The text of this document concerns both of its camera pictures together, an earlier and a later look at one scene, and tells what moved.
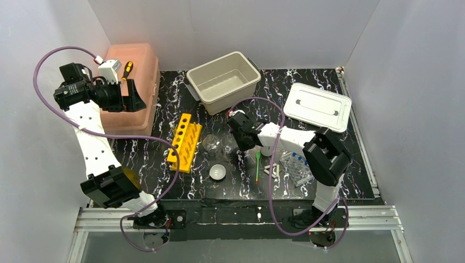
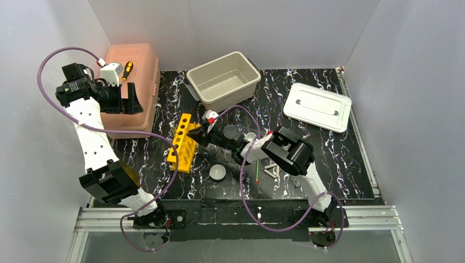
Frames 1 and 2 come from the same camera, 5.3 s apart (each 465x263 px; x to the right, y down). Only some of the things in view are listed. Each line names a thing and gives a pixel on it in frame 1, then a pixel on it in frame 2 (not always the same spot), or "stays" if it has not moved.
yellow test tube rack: [186, 141] stays
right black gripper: [240, 130] to [204, 133]
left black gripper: [123, 96] stays
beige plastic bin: [224, 81] stays
